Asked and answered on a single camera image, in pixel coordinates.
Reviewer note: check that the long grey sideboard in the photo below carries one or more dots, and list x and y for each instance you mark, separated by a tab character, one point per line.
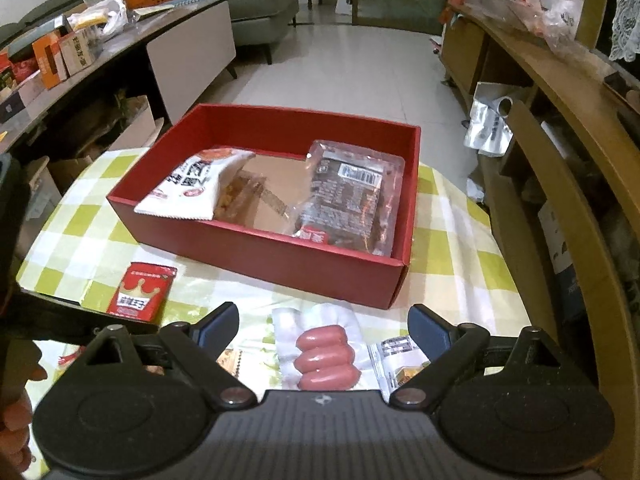
125	55

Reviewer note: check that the clear plastic bag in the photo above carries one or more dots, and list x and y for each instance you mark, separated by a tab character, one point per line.
562	22

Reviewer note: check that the orange box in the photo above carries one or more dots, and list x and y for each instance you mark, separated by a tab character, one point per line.
50	60

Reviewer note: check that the wooden shelf unit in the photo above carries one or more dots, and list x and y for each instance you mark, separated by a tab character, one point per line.
550	75

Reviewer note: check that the small golden-brown snack packet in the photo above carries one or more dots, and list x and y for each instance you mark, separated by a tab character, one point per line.
231	360

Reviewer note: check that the person's left hand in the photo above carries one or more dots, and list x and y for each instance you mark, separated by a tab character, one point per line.
15	410

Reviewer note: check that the white snack packet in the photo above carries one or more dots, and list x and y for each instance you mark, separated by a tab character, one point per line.
185	187

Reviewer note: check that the clear packet of dark snack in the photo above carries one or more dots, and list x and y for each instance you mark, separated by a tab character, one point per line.
345	195

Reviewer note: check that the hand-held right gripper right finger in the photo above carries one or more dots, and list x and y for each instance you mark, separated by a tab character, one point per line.
430	327

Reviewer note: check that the beige cabinet door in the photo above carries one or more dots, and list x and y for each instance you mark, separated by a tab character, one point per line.
195	55

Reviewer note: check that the red crown-print snack packet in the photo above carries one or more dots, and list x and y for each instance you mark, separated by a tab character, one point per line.
142	290

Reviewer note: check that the grey-green sofa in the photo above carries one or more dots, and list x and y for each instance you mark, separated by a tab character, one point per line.
260	15

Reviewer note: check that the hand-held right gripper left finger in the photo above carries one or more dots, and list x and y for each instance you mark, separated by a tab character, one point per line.
220	325

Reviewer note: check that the clear pastry packet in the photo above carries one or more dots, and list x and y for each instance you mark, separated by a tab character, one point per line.
235	200

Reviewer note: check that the white lace cloth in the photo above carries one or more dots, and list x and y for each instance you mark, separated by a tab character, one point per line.
627	15

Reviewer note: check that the red cardboard box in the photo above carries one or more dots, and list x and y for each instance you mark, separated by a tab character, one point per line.
300	275

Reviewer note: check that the cream box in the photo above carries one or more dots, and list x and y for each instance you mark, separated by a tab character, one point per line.
80	52

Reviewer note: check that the green and white checked tablecloth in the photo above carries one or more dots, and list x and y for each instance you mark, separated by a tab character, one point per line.
450	270

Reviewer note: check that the vacuum-packed sausage packet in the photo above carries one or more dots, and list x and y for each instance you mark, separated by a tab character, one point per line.
325	355

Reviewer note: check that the white plastic bag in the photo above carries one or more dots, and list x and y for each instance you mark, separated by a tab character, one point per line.
100	15

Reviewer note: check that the silver foil bag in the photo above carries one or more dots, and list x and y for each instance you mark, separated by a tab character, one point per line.
487	130

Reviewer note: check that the small white printed packet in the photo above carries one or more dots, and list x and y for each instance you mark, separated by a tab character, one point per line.
395	355

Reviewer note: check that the dark grey box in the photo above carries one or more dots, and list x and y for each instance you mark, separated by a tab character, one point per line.
15	107

